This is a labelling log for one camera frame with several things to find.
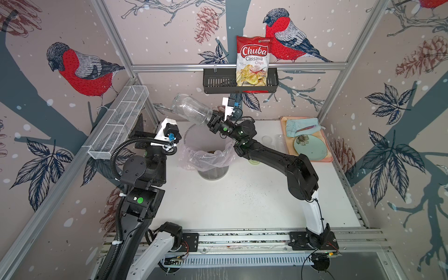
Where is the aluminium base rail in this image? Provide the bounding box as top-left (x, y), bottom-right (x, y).
top-left (101, 229), bottom-right (386, 254)

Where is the green lid mung bean jar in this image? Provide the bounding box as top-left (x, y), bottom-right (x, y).
top-left (171, 94), bottom-right (213, 126)

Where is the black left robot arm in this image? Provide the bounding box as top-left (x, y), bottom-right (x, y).
top-left (95, 124), bottom-right (182, 280)

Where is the clear plastic bin liner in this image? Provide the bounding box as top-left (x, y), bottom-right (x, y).
top-left (178, 120), bottom-right (239, 172)

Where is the white mesh trash bin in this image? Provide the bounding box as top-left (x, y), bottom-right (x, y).
top-left (183, 120), bottom-right (235, 181)

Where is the white wire mesh shelf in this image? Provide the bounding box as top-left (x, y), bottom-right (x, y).
top-left (88, 85), bottom-right (149, 160)

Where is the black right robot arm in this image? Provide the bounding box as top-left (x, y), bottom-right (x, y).
top-left (206, 113), bottom-right (331, 250)

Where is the teal oval plate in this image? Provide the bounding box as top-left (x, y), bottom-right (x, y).
top-left (294, 134), bottom-right (327, 161)

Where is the dark grey wall shelf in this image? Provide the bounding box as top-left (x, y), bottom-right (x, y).
top-left (203, 68), bottom-right (279, 94)

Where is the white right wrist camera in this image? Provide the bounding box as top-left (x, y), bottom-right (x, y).
top-left (222, 98), bottom-right (240, 120)

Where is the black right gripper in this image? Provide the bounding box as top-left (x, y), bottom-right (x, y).
top-left (199, 111), bottom-right (242, 146)

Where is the Chuba cassava chips bag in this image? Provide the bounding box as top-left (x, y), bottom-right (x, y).
top-left (236, 36), bottom-right (272, 86)

